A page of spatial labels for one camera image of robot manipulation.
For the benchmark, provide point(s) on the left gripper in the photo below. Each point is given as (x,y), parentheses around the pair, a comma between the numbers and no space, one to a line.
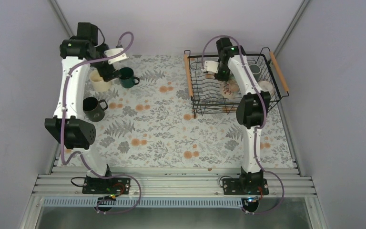
(103,72)

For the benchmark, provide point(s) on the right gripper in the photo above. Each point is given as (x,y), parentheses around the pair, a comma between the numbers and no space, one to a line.
(224,77)

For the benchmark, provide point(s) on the cream ribbed mug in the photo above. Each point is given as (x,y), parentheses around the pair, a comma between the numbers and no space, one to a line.
(98,82)

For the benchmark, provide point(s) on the floral pastel mug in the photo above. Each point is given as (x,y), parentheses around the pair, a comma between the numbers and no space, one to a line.
(229,89)

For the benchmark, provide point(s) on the dark green mug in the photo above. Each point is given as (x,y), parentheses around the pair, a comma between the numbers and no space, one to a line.
(127,78)

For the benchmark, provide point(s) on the dark grey mug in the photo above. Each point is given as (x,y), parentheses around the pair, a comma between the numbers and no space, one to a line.
(94,109)

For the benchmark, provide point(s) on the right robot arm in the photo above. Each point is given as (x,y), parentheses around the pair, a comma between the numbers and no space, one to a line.
(251,112)

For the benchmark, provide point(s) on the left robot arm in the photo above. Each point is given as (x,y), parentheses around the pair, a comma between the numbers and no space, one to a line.
(76,137)

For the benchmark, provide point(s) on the white mug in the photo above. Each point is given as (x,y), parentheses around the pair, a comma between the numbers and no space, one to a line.
(267,87)

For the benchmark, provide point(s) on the floral tablecloth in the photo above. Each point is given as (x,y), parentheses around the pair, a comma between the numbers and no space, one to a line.
(152,124)

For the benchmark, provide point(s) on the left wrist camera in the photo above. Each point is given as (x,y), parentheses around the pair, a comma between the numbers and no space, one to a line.
(116,55)

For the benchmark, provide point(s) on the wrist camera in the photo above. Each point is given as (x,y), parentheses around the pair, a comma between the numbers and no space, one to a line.
(210,66)
(116,55)

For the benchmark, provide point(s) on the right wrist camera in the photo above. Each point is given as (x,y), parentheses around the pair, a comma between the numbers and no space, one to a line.
(210,66)

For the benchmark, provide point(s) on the black wire dish rack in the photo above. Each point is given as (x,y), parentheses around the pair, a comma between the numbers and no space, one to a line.
(207,98)

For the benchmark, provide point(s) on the left wooden rack handle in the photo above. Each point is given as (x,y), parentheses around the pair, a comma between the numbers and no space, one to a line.
(188,75)

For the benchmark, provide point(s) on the wooden rack handle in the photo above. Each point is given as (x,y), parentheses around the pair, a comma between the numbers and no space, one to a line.
(279,71)
(188,75)

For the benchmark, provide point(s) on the right wooden rack handle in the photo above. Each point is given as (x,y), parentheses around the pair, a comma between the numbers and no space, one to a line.
(279,71)

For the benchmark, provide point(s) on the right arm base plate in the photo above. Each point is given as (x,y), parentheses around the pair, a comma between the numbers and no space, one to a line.
(241,186)

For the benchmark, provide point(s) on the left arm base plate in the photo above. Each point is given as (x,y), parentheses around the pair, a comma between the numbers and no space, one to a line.
(113,186)

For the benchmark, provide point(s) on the aluminium rail frame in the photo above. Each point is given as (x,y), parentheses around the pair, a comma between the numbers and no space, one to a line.
(174,183)

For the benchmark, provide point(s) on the slotted cable duct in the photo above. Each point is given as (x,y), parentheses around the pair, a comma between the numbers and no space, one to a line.
(124,202)

